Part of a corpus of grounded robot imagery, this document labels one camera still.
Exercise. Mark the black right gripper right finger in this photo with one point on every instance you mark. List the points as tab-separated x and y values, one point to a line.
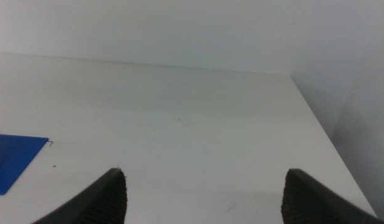
310	202

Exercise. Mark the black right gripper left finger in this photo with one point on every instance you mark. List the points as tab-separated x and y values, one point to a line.
101	202

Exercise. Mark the blue rectangular mat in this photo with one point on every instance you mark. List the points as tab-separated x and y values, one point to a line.
11	158

